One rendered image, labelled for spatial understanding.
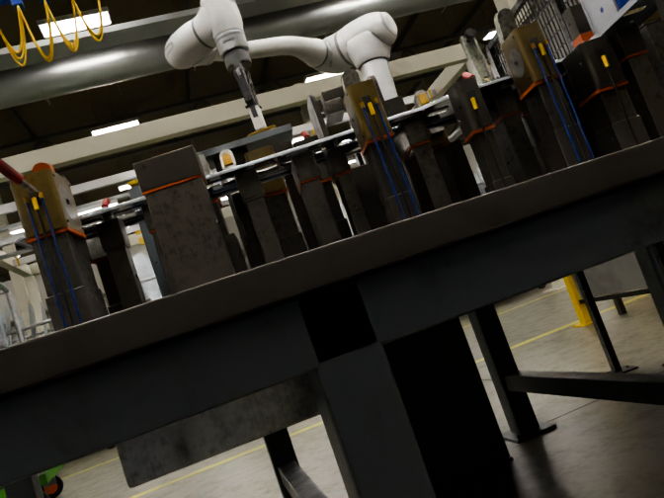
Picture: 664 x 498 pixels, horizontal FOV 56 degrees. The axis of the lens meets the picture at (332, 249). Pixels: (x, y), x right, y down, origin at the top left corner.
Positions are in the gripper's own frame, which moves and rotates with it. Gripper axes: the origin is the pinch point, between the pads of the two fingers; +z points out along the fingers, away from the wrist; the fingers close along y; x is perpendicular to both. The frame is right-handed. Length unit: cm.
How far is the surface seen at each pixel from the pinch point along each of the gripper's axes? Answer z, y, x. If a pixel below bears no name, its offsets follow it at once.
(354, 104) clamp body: 23, 52, 26
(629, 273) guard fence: 95, -221, 152
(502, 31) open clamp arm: 16, 42, 61
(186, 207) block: 32, 59, -11
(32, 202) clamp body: 23, 67, -35
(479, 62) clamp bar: 11, 8, 62
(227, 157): 15.0, 24.1, -6.9
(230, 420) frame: 70, 85, -6
